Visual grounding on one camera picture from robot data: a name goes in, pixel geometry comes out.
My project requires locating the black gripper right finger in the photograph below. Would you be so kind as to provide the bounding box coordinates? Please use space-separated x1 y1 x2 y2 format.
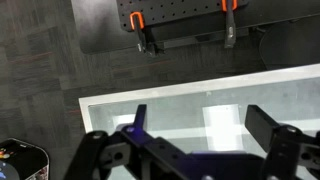
244 104 320 180

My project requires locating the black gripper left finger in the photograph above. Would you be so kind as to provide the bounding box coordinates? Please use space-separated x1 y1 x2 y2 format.
63 104 201 180

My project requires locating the black box with colourful print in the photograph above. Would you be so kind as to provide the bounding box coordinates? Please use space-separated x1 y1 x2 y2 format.
0 138 50 180

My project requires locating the dark round chair base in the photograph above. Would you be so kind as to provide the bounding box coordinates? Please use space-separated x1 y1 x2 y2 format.
259 15 320 71

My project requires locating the dark grey platform board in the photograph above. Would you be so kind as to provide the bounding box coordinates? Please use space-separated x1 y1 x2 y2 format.
70 0 320 55

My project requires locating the orange black bar clamp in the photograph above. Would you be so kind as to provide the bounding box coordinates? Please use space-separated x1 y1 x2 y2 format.
221 0 239 50
129 11 158 57

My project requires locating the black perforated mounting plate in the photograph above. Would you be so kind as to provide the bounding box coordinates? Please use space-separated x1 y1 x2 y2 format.
116 0 249 33

